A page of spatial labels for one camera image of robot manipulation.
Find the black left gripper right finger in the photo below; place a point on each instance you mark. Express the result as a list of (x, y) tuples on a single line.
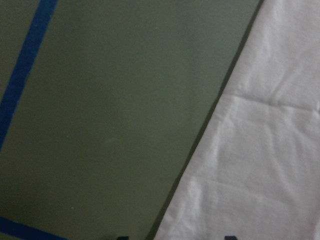
[(230, 237)]

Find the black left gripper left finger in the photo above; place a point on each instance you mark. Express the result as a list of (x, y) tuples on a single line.
[(122, 238)]

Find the pink Snoopy t-shirt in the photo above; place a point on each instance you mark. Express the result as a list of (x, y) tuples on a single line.
[(255, 173)]

